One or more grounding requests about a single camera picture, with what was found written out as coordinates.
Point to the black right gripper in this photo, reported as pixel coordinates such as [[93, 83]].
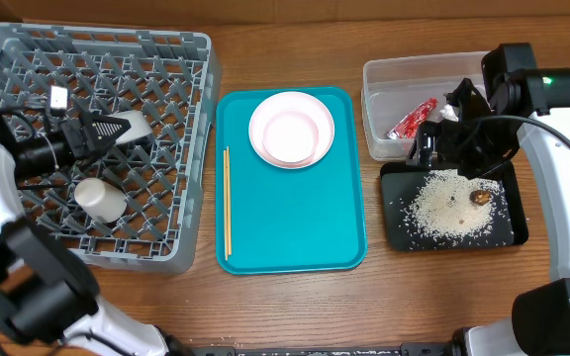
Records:
[[439, 139]]

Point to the teal serving tray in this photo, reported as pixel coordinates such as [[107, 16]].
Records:
[[284, 221]]

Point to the red snack wrapper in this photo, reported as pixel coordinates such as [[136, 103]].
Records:
[[408, 126]]

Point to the white paper cup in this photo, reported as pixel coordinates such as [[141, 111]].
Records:
[[101, 201]]

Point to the white rice pile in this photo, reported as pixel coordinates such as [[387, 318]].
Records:
[[441, 211]]

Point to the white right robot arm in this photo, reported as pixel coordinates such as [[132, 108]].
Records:
[[524, 109]]

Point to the grey dishwasher rack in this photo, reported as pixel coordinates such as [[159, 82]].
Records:
[[173, 78]]

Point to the clear plastic bin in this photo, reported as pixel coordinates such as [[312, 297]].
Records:
[[393, 87]]

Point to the black waste tray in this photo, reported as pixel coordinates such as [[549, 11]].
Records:
[[399, 183]]

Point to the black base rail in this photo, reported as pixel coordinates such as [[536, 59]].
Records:
[[406, 349]]

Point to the large white plate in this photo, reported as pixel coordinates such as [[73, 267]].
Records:
[[298, 102]]

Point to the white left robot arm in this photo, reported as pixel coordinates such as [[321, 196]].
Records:
[[46, 292]]

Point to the white tissue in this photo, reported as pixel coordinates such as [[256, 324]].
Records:
[[449, 112]]

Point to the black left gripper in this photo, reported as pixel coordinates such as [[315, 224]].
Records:
[[96, 141]]

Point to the pink bowl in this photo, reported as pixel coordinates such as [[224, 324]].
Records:
[[290, 137]]

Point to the grey small bowl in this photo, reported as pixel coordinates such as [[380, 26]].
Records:
[[139, 126]]

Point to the brown food scrap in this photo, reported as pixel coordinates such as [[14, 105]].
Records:
[[480, 197]]

